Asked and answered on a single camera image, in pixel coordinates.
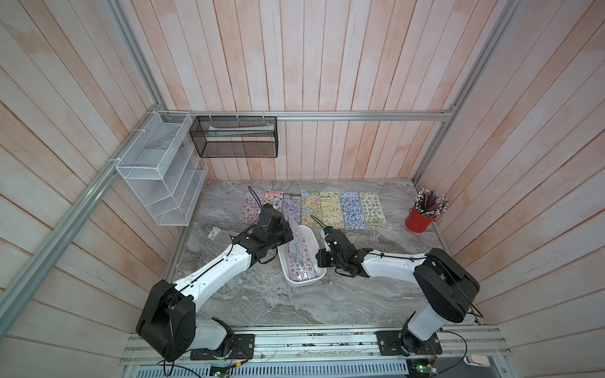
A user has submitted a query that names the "pale pink sticker sheet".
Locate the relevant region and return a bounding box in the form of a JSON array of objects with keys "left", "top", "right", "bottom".
[{"left": 239, "top": 192, "right": 261, "bottom": 225}]

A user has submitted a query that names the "white plastic storage box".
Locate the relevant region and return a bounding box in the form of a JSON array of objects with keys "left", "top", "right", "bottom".
[{"left": 278, "top": 223, "right": 327, "bottom": 287}]

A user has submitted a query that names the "blue penguin sticker sheet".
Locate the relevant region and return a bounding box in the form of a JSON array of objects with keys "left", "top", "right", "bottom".
[{"left": 340, "top": 192, "right": 367, "bottom": 230}]

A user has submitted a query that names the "pink cartoon sticker sheet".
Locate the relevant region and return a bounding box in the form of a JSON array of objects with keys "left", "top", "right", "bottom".
[{"left": 262, "top": 190, "right": 284, "bottom": 212}]

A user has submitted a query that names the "purple animal sticker sheet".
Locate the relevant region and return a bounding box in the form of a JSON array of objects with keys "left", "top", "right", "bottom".
[{"left": 288, "top": 247, "right": 316, "bottom": 282}]

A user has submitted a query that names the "puffy gem sticker sheet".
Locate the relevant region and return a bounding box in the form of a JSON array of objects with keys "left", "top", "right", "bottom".
[{"left": 282, "top": 193, "right": 302, "bottom": 225}]

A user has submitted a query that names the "green frog sticker sheet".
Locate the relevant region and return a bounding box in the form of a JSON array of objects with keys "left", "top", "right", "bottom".
[{"left": 359, "top": 192, "right": 387, "bottom": 226}]

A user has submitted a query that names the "panda sticker sheet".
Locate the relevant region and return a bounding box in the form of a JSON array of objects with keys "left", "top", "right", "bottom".
[{"left": 301, "top": 191, "right": 322, "bottom": 228}]

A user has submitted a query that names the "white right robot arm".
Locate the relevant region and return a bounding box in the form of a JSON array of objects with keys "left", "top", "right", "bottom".
[{"left": 317, "top": 226, "right": 481, "bottom": 343}]

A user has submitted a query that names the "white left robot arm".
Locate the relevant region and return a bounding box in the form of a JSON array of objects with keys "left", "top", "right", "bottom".
[{"left": 135, "top": 204, "right": 293, "bottom": 363}]

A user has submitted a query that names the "red metal pencil bucket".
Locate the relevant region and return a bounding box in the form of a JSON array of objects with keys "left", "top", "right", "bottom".
[{"left": 405, "top": 208, "right": 436, "bottom": 234}]

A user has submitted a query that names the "bundle of coloured pencils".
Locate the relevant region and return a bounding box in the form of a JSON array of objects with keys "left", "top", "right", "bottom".
[{"left": 414, "top": 188, "right": 449, "bottom": 218}]

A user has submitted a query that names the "black wire mesh basket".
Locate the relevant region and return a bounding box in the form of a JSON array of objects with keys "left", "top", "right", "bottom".
[{"left": 189, "top": 115, "right": 279, "bottom": 158}]

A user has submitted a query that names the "white wire mesh shelf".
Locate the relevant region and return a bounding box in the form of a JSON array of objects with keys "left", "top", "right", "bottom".
[{"left": 117, "top": 111, "right": 208, "bottom": 227}]

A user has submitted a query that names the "aluminium mounting rail base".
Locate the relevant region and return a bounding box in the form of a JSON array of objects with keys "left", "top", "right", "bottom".
[{"left": 120, "top": 324, "right": 511, "bottom": 367}]

